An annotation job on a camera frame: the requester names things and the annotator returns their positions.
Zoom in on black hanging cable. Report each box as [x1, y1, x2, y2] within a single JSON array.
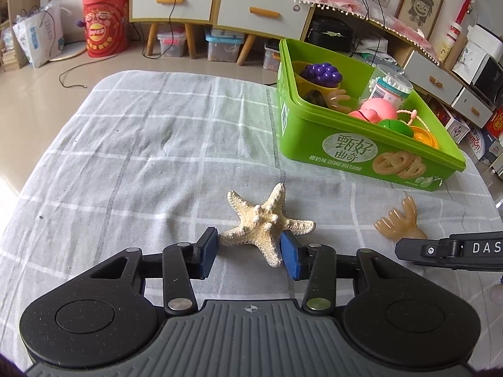
[[159, 0, 193, 57]]

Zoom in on yellow toy pot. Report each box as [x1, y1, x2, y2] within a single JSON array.
[[291, 61, 342, 89]]

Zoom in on grey hair claw clip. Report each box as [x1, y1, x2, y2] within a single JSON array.
[[304, 90, 329, 107]]

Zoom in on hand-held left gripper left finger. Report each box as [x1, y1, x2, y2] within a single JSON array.
[[88, 227, 218, 319]]

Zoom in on clear storage box pink contents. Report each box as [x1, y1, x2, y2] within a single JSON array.
[[157, 31, 187, 58]]

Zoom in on low wooden drawer cabinet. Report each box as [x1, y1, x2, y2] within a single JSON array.
[[310, 8, 503, 128]]

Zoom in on round white floor base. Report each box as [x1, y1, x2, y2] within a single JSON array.
[[49, 43, 88, 61]]

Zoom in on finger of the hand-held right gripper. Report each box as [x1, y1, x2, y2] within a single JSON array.
[[395, 238, 454, 268]]

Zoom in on grey checked tablecloth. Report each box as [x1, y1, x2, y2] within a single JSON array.
[[0, 70, 503, 362]]

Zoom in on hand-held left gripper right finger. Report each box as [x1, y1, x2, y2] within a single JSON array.
[[280, 230, 407, 317]]

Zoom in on tall wooden drawer cabinet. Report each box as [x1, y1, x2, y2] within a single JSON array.
[[129, 0, 315, 67]]

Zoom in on white yellow drink cup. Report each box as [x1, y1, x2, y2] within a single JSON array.
[[438, 24, 463, 63]]

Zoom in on red printed floor box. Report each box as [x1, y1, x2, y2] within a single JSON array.
[[466, 108, 503, 166]]

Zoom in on black case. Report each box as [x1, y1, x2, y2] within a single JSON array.
[[307, 18, 354, 52]]

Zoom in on purple toy grapes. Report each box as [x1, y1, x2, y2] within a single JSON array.
[[301, 63, 340, 88]]

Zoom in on white printed floor box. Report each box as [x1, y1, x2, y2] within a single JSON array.
[[436, 104, 470, 144]]

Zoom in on dark floor cable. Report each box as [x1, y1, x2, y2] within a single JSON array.
[[59, 61, 111, 89]]

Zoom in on orange plastic toy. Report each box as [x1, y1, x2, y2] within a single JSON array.
[[411, 123, 440, 150]]

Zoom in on red printed bucket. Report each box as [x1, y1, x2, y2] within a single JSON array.
[[82, 0, 130, 59]]

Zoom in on beige starfish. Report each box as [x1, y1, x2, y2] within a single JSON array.
[[217, 183, 316, 268]]

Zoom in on small clear storage box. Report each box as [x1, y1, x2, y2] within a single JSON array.
[[264, 39, 283, 72]]

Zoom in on framed cartoon picture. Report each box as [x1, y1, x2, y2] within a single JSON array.
[[394, 0, 445, 30]]

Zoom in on pink lace cloth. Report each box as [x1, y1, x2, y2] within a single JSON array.
[[289, 0, 439, 57]]

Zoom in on clear storage box blue lid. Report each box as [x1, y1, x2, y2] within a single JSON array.
[[205, 29, 245, 63]]

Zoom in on pink toy pig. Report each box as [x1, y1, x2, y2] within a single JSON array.
[[348, 98, 398, 123]]

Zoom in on white shopping bag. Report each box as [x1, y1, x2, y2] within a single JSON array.
[[13, 0, 65, 69]]

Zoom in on clear cotton swab container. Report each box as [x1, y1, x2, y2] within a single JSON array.
[[367, 65, 414, 110]]

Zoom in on yellow green toy corn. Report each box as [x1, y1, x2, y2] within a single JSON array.
[[378, 118, 414, 138]]

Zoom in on tan toy octopus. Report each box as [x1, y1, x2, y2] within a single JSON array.
[[373, 195, 428, 241], [324, 88, 356, 114]]

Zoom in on dark screen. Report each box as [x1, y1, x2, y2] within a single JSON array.
[[471, 53, 503, 105]]

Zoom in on stack of white papers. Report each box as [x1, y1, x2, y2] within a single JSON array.
[[354, 37, 405, 67]]

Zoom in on green plastic box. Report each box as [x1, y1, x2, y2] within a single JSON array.
[[277, 38, 467, 192]]

